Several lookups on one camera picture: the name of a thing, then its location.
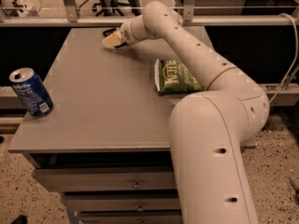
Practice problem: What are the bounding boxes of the blue pepsi can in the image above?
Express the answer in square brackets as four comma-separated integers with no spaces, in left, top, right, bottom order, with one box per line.
[9,67,53,117]

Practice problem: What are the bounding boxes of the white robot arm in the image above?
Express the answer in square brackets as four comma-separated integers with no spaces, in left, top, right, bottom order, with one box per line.
[104,1,269,224]

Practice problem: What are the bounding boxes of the white cable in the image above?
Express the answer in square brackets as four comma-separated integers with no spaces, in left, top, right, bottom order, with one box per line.
[269,12,299,105]

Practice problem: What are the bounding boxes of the metal railing frame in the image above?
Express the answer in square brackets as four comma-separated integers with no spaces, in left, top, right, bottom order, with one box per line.
[0,0,299,28]

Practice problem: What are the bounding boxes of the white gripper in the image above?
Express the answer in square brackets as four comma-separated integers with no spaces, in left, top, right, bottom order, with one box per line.
[103,15,154,48]

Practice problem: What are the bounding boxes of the black rxbar chocolate bar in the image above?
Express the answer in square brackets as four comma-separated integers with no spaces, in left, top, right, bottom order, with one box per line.
[103,28,127,49]

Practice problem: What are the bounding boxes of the grey drawer cabinet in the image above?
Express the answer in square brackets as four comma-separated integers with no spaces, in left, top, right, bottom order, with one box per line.
[7,26,258,224]

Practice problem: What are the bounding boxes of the green kettle chips bag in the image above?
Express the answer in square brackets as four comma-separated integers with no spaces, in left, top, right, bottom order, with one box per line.
[154,59,203,95]

